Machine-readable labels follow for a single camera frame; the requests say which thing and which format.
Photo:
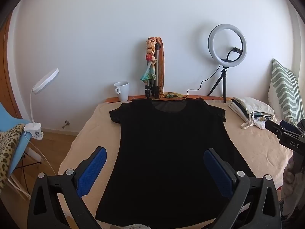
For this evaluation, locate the pile of folded clothes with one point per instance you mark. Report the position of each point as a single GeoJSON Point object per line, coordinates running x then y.
{"type": "Point", "coordinates": [257, 107]}

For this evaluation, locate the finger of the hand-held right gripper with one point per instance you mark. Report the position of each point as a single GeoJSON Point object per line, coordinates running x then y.
{"type": "Point", "coordinates": [289, 127]}
{"type": "Point", "coordinates": [276, 130]}

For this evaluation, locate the blue chair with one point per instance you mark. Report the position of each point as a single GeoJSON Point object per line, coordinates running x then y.
{"type": "Point", "coordinates": [21, 145]}

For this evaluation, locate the silver tripod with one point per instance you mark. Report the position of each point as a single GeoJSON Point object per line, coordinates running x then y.
{"type": "Point", "coordinates": [156, 76]}

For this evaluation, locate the wooden door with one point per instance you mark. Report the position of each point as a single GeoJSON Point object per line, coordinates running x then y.
{"type": "Point", "coordinates": [9, 81]}

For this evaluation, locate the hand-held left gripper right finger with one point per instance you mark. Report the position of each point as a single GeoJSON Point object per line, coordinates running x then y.
{"type": "Point", "coordinates": [219, 171]}

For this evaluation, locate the pale pink cloth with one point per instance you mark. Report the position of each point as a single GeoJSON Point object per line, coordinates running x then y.
{"type": "Point", "coordinates": [294, 195]}

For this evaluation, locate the white mug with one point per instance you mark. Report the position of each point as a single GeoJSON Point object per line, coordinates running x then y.
{"type": "Point", "coordinates": [122, 90]}

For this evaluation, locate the black t-shirt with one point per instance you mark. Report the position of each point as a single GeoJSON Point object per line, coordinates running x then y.
{"type": "Point", "coordinates": [162, 148]}

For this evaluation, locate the dark folded cloth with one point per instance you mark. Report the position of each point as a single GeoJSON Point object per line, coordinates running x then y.
{"type": "Point", "coordinates": [241, 109]}

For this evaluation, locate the white folded cloth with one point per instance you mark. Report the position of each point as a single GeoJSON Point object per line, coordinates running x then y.
{"type": "Point", "coordinates": [234, 111]}

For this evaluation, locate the leopard print cloth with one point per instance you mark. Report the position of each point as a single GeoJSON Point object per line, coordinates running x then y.
{"type": "Point", "coordinates": [8, 148]}

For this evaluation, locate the person's right hand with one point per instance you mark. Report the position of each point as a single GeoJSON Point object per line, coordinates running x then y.
{"type": "Point", "coordinates": [288, 171]}

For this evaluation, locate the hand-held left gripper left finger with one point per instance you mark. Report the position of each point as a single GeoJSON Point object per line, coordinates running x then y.
{"type": "Point", "coordinates": [94, 169]}

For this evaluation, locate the green yellow patterned cloth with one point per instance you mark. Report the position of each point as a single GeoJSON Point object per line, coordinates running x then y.
{"type": "Point", "coordinates": [174, 95]}

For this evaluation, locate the metal door stopper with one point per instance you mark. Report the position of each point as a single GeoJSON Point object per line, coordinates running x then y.
{"type": "Point", "coordinates": [66, 124]}

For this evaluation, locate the white clip lamp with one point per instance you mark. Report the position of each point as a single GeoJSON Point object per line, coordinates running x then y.
{"type": "Point", "coordinates": [46, 80]}

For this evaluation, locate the green striped pillow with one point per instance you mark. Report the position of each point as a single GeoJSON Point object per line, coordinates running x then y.
{"type": "Point", "coordinates": [283, 90]}

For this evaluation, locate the colourful knotted scarf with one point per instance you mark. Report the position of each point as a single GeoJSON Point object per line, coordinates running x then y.
{"type": "Point", "coordinates": [149, 69]}

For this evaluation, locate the orange patterned scarf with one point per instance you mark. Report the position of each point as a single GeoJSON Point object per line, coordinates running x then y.
{"type": "Point", "coordinates": [162, 64]}

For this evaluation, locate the white fluffy cloth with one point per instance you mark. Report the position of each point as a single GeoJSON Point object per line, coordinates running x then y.
{"type": "Point", "coordinates": [137, 226]}

